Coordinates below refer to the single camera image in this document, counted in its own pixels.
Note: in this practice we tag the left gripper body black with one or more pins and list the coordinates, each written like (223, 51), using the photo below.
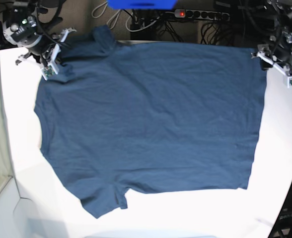
(278, 53)

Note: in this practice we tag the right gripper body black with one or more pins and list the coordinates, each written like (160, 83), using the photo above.
(37, 46)

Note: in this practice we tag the dark blue t-shirt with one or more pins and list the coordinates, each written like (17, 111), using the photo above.
(153, 117)

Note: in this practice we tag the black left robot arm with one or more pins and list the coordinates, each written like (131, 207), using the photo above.
(282, 33)

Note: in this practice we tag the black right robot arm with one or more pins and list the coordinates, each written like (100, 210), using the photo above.
(25, 13)

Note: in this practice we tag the blue plastic box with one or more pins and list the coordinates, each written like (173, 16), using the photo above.
(142, 4)

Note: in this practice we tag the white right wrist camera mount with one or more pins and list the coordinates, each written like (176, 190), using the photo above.
(50, 62)

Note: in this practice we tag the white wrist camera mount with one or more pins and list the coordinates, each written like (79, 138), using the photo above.
(50, 62)
(283, 68)

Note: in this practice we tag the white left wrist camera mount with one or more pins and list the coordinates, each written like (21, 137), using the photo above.
(283, 68)

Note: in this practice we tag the black power strip red switch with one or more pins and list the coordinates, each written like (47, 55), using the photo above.
(202, 15)

